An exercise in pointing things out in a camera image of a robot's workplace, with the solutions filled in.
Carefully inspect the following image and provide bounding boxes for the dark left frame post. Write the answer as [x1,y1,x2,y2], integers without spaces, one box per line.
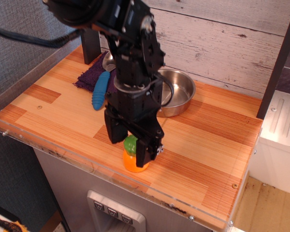
[81,29,101,64]

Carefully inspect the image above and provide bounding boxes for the white toy sink unit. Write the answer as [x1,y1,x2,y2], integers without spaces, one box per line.
[249,91,290,193]

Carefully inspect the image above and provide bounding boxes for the orange object bottom left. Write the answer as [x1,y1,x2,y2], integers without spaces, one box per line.
[14,223,28,232]

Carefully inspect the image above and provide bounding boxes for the orange bottle with green cap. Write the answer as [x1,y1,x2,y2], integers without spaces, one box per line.
[123,134,149,173]

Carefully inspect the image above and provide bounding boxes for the silver dispenser panel with buttons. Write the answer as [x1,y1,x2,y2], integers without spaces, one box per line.
[87,190,146,232]

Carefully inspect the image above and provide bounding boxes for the clear acrylic table guard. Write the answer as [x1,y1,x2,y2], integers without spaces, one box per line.
[0,48,261,232]

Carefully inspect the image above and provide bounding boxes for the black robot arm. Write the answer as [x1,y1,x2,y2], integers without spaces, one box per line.
[45,0,165,167]

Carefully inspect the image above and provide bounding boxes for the silver pot with wire handle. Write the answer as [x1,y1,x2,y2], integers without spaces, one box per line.
[157,69,196,117]

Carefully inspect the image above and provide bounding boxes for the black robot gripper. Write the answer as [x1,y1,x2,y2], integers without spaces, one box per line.
[104,79,164,168]

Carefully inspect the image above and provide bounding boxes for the grey toy fridge cabinet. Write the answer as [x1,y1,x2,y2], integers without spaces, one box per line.
[34,149,209,232]

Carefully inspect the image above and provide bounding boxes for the dark frame post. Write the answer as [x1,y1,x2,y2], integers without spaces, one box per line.
[81,29,101,64]
[257,23,290,119]

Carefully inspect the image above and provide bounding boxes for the purple folded cloth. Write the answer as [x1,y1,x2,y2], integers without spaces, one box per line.
[73,51,117,93]

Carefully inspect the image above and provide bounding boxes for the black braided cable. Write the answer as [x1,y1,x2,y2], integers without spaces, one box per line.
[0,23,85,48]

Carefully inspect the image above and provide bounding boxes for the dark right frame post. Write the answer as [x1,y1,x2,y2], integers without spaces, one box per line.
[257,23,290,119]

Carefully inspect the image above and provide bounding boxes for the blue handled metal spoon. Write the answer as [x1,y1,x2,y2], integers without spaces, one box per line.
[92,52,116,111]

